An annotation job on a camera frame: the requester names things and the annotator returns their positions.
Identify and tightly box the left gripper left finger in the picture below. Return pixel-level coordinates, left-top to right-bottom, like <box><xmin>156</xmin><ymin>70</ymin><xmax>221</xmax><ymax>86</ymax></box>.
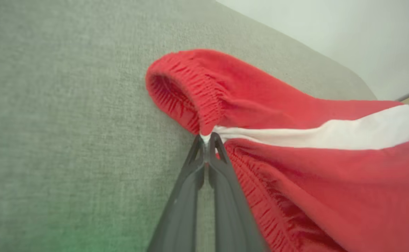
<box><xmin>147</xmin><ymin>134</ymin><xmax>205</xmax><ymax>252</ymax></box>

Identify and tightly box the red shorts white stripe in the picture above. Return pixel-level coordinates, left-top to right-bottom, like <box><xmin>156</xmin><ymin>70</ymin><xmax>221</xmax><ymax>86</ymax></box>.
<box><xmin>145</xmin><ymin>49</ymin><xmax>409</xmax><ymax>252</ymax></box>

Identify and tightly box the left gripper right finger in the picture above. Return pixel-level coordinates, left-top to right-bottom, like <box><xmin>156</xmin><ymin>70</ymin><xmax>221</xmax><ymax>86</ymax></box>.
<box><xmin>208</xmin><ymin>132</ymin><xmax>270</xmax><ymax>252</ymax></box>

